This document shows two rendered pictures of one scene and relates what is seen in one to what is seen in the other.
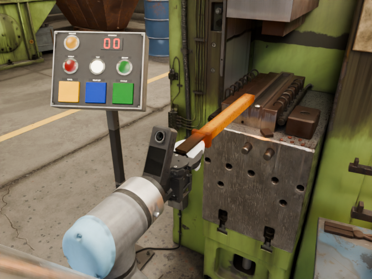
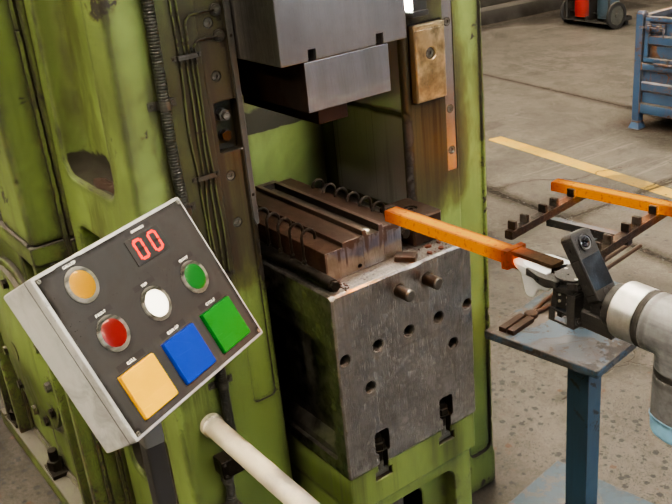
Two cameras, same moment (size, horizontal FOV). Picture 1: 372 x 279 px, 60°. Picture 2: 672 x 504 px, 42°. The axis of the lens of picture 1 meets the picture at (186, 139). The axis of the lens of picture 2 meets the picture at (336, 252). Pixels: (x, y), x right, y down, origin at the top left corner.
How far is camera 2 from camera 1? 1.39 m
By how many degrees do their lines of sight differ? 57
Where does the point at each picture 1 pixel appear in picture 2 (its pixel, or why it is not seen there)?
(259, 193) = (424, 354)
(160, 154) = (597, 260)
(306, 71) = (274, 170)
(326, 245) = (537, 341)
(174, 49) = not seen: hidden behind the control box
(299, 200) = (468, 322)
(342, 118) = (424, 197)
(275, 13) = (373, 84)
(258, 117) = (380, 244)
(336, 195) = not seen: hidden behind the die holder
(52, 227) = not seen: outside the picture
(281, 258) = (466, 432)
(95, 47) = (127, 268)
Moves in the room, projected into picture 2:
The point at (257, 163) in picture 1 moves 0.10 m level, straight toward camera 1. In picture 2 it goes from (414, 307) to (454, 318)
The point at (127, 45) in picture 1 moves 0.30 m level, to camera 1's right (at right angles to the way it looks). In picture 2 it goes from (170, 233) to (256, 173)
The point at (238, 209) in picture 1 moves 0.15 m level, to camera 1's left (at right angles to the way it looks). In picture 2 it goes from (402, 407) to (377, 447)
